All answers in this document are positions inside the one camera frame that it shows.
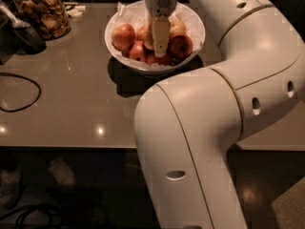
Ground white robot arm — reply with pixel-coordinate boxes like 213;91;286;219
134;0;305;229

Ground black cable on table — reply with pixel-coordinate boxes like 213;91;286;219
0;72;43;114

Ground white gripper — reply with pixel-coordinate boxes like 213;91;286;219
145;0;178;57

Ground glass jar of dried chips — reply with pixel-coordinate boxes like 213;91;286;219
13;0;71;40

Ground white plastic scoop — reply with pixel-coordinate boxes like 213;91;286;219
0;1;31;29

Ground red apple front centre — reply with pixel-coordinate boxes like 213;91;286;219
147;52;172;66

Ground red-yellow apple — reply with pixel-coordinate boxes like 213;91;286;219
143;25;153;51

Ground white shoe left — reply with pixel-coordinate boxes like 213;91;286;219
0;166;22;209

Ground red apple front left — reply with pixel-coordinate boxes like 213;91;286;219
128;41;146;62

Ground red apple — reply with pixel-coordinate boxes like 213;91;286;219
112;23;135;52
128;41;146;62
168;35;193;59
147;52;172;66

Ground black cables on floor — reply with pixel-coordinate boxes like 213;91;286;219
0;203;106;229

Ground black round appliance base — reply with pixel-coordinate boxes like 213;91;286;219
12;27;47;54

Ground yellow apple back right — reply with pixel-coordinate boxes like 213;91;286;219
170;20;187;38

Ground red apple far left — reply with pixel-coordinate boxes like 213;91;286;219
112;23;135;52

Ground white shoe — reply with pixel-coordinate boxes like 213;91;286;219
0;166;22;209
48;157;76;189

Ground white paper bowl liner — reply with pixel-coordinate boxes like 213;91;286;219
112;0;204;71

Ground white shoe right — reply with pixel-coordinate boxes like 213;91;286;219
48;157;76;189

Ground white ceramic bowl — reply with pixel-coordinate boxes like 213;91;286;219
104;0;206;79

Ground small white items on table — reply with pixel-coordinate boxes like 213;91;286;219
65;4;86;18

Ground red apple front right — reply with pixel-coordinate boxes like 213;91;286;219
168;35;193;59

